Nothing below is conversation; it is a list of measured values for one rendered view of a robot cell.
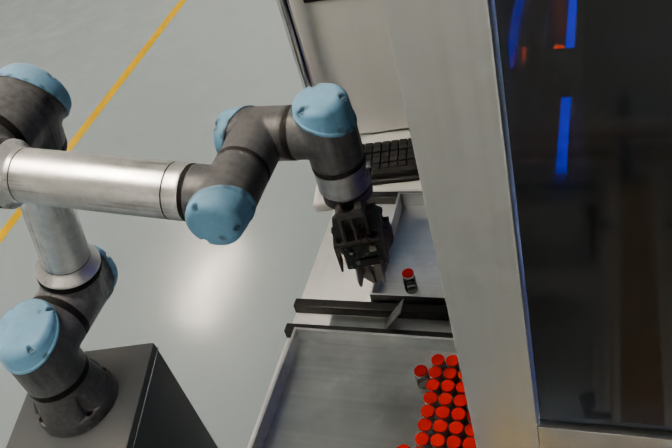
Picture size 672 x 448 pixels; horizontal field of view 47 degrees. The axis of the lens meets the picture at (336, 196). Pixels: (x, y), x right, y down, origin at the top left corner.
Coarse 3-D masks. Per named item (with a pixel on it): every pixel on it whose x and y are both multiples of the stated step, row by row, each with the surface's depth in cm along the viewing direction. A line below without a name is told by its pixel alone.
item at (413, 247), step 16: (400, 208) 151; (416, 208) 151; (400, 224) 149; (416, 224) 148; (400, 240) 145; (416, 240) 144; (432, 240) 143; (400, 256) 142; (416, 256) 141; (432, 256) 140; (400, 272) 139; (416, 272) 138; (432, 272) 138; (384, 288) 137; (400, 288) 136; (432, 288) 135; (432, 304) 130
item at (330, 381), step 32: (288, 352) 128; (320, 352) 130; (352, 352) 128; (384, 352) 127; (416, 352) 125; (448, 352) 124; (288, 384) 126; (320, 384) 125; (352, 384) 124; (384, 384) 122; (416, 384) 121; (288, 416) 122; (320, 416) 120; (352, 416) 119; (384, 416) 118; (416, 416) 117
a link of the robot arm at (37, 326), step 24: (24, 312) 134; (48, 312) 132; (72, 312) 137; (0, 336) 131; (24, 336) 130; (48, 336) 130; (72, 336) 136; (0, 360) 133; (24, 360) 129; (48, 360) 131; (72, 360) 136; (24, 384) 134; (48, 384) 134; (72, 384) 136
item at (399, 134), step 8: (408, 128) 185; (360, 136) 187; (368, 136) 186; (376, 136) 186; (384, 136) 185; (392, 136) 184; (400, 136) 183; (408, 136) 183; (384, 184) 171; (392, 184) 170; (400, 184) 170; (408, 184) 169; (416, 184) 168; (320, 200) 172; (320, 208) 172; (328, 208) 172
